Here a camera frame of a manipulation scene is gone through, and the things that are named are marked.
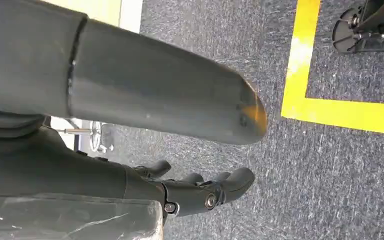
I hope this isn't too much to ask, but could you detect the black robot foot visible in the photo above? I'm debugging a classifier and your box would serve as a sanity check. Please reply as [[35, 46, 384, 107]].
[[331, 0, 384, 54]]

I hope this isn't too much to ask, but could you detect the pale wooden desk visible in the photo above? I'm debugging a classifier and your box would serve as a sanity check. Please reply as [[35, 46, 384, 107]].
[[42, 0, 144, 34]]

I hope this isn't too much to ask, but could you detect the wide yellow floor tape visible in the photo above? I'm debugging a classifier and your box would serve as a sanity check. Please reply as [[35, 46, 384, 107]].
[[280, 0, 384, 137]]

